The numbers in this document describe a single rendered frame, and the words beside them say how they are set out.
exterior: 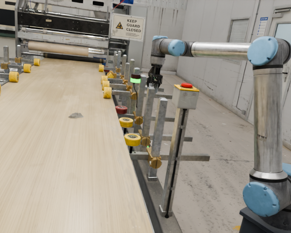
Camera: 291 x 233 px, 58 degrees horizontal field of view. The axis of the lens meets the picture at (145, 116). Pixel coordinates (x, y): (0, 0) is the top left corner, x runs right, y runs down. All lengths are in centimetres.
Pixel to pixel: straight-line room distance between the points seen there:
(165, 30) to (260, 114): 949
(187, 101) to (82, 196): 45
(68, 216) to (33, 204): 11
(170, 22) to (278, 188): 966
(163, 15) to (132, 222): 1000
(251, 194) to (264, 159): 16
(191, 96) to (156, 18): 962
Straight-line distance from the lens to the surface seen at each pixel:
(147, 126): 148
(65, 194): 85
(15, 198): 85
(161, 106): 119
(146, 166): 146
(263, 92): 118
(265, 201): 122
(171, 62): 1067
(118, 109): 171
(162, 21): 1052
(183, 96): 90
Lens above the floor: 138
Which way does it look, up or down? 17 degrees down
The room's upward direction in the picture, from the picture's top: 7 degrees clockwise
